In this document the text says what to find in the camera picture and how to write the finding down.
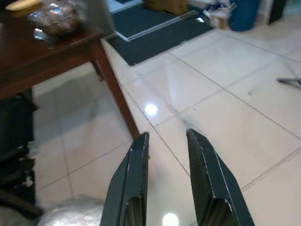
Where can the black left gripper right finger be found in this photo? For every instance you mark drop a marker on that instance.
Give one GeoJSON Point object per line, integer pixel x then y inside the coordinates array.
{"type": "Point", "coordinates": [211, 183]}

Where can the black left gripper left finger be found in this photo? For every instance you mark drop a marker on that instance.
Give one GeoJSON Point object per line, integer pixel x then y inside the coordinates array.
{"type": "Point", "coordinates": [127, 188]}

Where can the black chair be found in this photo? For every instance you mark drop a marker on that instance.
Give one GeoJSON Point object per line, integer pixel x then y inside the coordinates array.
{"type": "Point", "coordinates": [14, 141]}

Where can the grey metal stand leg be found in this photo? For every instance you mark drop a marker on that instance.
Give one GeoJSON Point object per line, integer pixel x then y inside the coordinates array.
{"type": "Point", "coordinates": [289, 81]}

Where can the large dark floor mat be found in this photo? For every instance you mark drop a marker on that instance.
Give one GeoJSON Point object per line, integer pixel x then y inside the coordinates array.
{"type": "Point", "coordinates": [152, 47]}

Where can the dark brown wooden table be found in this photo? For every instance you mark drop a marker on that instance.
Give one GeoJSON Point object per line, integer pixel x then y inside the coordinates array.
{"type": "Point", "coordinates": [35, 58]}

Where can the white box with clutter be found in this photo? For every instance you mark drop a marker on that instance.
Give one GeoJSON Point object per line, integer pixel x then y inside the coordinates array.
{"type": "Point", "coordinates": [218, 18]}

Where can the dark floor mat white edged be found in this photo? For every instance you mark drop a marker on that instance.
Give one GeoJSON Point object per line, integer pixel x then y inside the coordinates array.
{"type": "Point", "coordinates": [145, 21]}

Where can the blue barrel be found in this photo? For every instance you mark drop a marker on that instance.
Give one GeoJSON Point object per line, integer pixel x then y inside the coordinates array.
{"type": "Point", "coordinates": [243, 14]}

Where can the grey cabinet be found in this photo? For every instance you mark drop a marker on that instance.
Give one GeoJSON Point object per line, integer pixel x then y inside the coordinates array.
{"type": "Point", "coordinates": [98, 14]}

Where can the shiny stainless steel bowl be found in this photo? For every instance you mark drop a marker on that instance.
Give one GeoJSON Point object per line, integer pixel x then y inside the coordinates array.
{"type": "Point", "coordinates": [56, 21]}

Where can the black upright object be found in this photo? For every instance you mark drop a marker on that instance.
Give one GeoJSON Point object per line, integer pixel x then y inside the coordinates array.
{"type": "Point", "coordinates": [277, 11]}

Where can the brown cardboard box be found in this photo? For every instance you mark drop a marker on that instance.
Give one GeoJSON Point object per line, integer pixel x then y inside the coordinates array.
{"type": "Point", "coordinates": [164, 5]}

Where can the yellow plate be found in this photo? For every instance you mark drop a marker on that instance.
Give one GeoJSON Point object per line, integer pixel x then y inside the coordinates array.
{"type": "Point", "coordinates": [21, 5]}

